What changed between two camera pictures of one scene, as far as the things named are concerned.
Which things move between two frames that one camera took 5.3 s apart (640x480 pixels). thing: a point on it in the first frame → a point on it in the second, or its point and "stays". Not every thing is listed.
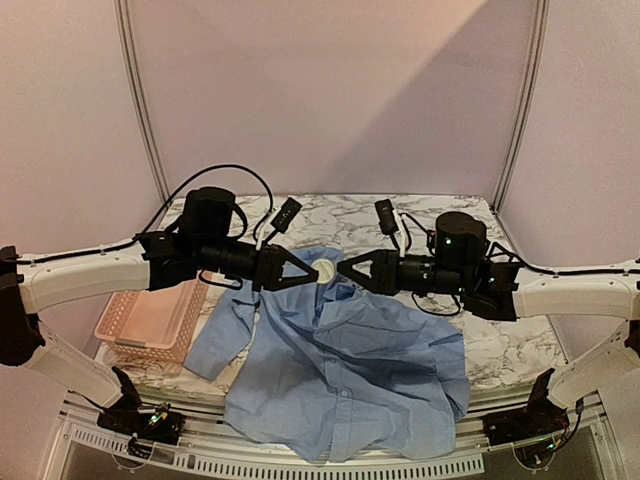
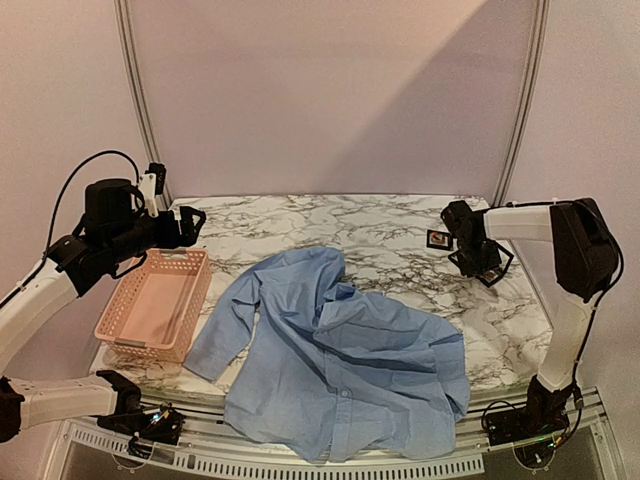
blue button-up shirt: x=331 y=371 stays
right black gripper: x=382 y=272 → x=484 y=262
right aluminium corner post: x=532 y=71 stays
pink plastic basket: x=155 y=323 stays
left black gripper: x=270 y=265 → x=188 y=234
